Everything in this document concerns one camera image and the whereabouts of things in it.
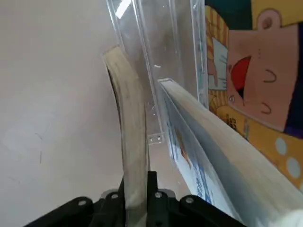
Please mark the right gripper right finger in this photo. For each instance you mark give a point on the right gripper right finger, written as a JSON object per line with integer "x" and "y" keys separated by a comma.
{"x": 189, "y": 212}

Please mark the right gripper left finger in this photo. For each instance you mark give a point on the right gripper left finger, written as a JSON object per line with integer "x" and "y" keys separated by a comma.
{"x": 78, "y": 212}

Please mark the black covered book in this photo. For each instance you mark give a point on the black covered book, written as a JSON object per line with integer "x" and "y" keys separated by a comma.
{"x": 132, "y": 142}

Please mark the white book blue lettering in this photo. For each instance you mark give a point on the white book blue lettering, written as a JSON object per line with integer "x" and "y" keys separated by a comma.
{"x": 213, "y": 132}

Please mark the yellow cartoon cover book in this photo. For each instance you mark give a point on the yellow cartoon cover book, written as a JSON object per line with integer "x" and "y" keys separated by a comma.
{"x": 260, "y": 71}

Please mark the clear acrylic storage rack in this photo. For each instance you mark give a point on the clear acrylic storage rack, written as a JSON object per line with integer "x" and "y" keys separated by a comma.
{"x": 132, "y": 23}

